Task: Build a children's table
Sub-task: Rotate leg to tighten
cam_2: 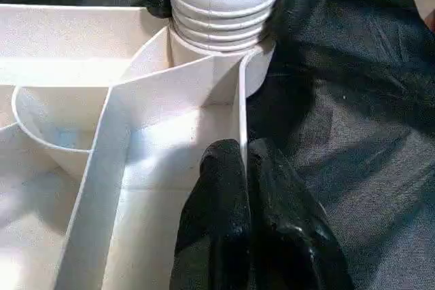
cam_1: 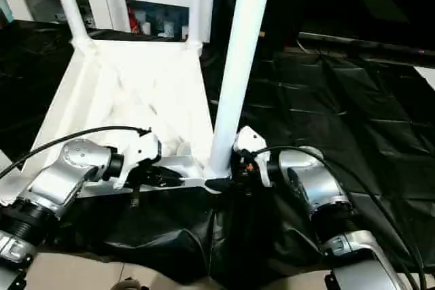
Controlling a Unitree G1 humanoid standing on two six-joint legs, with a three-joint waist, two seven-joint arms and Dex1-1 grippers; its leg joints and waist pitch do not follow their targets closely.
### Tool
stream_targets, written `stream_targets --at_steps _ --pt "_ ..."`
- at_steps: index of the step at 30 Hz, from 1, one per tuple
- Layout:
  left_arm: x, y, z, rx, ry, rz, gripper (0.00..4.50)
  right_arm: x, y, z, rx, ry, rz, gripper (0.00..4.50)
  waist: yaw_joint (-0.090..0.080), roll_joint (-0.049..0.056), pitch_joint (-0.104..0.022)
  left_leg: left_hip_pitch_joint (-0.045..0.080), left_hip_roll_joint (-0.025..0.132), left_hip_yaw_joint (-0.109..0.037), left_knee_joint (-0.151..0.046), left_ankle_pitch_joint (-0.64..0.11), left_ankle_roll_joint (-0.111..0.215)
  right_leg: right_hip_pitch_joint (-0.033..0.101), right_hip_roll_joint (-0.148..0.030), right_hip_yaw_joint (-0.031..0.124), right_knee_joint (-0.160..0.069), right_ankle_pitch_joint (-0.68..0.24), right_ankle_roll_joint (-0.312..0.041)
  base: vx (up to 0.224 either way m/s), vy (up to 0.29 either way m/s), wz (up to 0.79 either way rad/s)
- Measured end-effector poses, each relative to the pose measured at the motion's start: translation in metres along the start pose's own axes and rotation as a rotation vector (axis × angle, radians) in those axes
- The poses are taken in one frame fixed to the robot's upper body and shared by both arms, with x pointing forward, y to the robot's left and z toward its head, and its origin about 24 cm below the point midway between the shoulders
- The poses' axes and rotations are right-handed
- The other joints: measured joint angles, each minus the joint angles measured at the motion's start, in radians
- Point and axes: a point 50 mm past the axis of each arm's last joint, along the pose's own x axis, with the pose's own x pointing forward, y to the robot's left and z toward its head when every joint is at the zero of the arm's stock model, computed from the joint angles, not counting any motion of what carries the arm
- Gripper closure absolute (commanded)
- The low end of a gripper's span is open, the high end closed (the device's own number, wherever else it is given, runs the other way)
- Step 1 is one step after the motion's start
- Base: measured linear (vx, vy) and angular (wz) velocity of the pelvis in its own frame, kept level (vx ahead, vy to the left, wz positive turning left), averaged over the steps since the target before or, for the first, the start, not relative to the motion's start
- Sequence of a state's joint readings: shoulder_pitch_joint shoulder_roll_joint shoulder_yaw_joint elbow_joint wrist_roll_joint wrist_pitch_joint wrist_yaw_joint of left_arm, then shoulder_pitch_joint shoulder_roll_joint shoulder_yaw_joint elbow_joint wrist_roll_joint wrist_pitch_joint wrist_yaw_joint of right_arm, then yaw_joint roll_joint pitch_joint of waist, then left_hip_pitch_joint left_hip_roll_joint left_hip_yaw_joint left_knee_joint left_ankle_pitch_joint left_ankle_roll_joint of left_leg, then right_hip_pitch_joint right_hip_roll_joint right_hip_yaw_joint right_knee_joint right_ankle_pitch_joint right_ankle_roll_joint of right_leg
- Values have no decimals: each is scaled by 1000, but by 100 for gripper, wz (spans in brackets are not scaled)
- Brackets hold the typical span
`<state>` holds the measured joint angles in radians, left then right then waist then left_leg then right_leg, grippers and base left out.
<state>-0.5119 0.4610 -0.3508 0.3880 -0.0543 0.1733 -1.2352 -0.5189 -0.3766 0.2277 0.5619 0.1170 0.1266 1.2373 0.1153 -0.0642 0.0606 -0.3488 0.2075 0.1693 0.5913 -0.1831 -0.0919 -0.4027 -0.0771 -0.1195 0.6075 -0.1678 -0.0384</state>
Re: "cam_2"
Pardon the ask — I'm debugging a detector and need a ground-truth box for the white plastic table top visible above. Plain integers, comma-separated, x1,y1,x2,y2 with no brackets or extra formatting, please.
0,3,277,290

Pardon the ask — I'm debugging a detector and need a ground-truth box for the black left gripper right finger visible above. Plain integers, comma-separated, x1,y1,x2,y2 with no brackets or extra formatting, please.
247,138,355,290

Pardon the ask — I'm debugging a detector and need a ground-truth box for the black plastic mat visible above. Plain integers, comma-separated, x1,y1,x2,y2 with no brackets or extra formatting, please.
0,0,435,290

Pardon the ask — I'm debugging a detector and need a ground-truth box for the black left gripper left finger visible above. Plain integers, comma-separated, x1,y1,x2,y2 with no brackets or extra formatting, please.
175,139,254,290

